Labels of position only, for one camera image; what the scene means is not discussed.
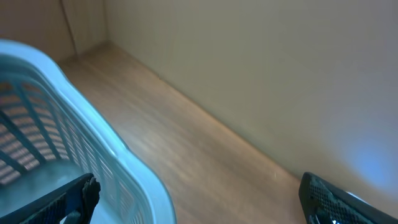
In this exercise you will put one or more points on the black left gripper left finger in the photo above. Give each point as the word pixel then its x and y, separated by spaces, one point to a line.
pixel 73 202

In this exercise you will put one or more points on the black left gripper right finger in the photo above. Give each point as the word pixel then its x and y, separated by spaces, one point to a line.
pixel 324 203

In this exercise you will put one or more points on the grey plastic mesh basket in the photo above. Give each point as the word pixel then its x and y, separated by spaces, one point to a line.
pixel 51 135

